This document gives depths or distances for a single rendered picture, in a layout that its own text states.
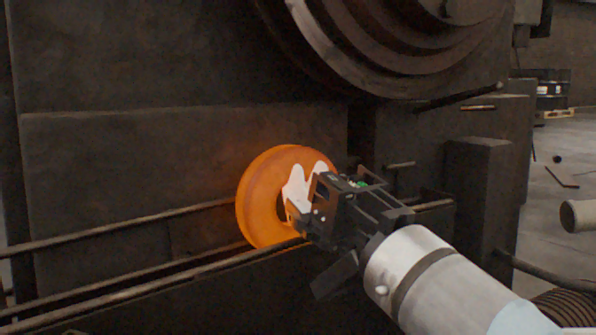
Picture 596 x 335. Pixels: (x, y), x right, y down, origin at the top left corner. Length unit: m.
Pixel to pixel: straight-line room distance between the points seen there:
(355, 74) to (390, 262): 0.28
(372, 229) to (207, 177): 0.25
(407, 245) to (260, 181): 0.22
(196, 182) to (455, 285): 0.36
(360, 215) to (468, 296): 0.14
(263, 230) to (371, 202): 0.17
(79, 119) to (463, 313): 0.45
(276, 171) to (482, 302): 0.31
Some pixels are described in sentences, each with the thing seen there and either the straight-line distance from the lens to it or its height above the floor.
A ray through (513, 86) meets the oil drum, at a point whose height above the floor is 0.84.
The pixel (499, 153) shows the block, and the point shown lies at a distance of 0.87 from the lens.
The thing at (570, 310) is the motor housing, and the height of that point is 0.53.
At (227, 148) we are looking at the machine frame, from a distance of 0.64.
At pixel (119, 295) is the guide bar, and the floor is 0.69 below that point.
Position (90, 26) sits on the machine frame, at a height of 0.98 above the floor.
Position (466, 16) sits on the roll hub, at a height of 0.99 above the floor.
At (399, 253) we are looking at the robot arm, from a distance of 0.45.
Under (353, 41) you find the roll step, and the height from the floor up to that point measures 0.96.
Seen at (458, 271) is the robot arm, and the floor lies 0.75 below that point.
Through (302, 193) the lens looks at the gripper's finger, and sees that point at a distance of 0.57.
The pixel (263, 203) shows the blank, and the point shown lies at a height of 0.75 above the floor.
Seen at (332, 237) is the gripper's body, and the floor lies 0.74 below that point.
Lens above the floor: 0.92
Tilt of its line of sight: 11 degrees down
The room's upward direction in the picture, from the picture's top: straight up
